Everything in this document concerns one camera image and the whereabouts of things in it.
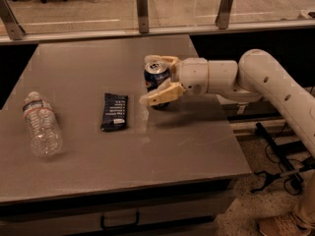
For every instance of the right metal bracket post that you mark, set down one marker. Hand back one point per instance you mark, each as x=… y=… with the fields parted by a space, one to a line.
x=222 y=19

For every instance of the glass barrier panel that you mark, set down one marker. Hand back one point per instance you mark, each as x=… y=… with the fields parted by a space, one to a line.
x=85 y=15

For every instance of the black stand with cables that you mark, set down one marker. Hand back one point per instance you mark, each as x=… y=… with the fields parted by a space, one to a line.
x=292 y=176

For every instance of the clear plastic water bottle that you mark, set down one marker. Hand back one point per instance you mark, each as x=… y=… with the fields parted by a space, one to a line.
x=46 y=139

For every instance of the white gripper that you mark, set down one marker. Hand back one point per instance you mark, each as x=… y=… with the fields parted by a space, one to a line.
x=193 y=74

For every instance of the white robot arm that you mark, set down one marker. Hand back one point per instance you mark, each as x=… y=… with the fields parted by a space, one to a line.
x=256 y=75

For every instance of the black drawer handle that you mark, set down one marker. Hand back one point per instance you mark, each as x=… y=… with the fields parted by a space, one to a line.
x=121 y=220

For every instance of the left metal bracket post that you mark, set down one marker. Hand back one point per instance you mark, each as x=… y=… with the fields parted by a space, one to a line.
x=13 y=28

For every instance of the tan shoe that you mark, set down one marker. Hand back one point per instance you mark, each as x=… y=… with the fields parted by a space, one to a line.
x=281 y=225

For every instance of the blue pepsi can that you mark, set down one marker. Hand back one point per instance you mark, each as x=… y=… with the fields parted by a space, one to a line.
x=155 y=73

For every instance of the dark blue snack bar packet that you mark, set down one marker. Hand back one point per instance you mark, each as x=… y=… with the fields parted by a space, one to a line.
x=114 y=116

